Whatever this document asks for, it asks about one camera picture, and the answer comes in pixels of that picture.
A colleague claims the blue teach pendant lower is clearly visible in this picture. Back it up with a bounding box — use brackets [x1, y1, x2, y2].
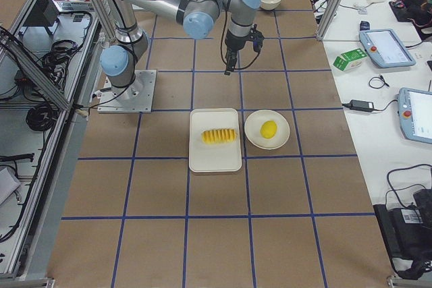
[397, 88, 431, 144]

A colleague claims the green white carton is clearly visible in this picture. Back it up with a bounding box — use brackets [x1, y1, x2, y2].
[333, 48, 367, 71]

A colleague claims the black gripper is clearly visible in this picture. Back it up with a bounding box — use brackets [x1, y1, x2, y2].
[224, 28, 252, 76]

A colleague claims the black equipment box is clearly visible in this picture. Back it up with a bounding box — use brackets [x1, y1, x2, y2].
[373, 189, 431, 280]

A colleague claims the yellow lemon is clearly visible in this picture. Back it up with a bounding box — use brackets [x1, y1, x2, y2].
[260, 120, 277, 139]

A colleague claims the black monitor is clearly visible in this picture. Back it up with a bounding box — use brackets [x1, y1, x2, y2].
[23, 0, 59, 36]

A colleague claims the aluminium side frame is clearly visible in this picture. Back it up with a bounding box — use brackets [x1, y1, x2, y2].
[1, 0, 101, 285]

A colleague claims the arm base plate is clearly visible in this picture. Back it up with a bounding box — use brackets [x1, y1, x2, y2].
[97, 70, 157, 113]

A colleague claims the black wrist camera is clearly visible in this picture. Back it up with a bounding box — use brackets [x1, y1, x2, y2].
[250, 24, 265, 53]

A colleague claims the white rectangular tray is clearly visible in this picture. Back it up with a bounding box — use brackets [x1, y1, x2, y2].
[189, 108, 242, 173]

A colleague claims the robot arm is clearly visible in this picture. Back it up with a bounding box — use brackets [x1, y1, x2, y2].
[113, 0, 264, 75]

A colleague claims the blue teach pendant upper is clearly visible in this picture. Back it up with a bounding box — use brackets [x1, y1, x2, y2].
[358, 29, 416, 68]

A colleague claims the coiled black cables left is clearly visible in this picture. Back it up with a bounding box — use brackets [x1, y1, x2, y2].
[26, 104, 60, 133]

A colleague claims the blue teach pendant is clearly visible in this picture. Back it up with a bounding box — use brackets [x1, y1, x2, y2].
[358, 29, 416, 68]
[397, 88, 431, 144]

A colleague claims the round white plate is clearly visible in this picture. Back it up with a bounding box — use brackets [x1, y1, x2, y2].
[244, 110, 290, 150]

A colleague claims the black power adapter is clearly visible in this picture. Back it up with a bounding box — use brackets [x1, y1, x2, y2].
[350, 100, 375, 112]

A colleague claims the striped bread roll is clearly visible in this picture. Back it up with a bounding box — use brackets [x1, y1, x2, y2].
[201, 128, 237, 144]

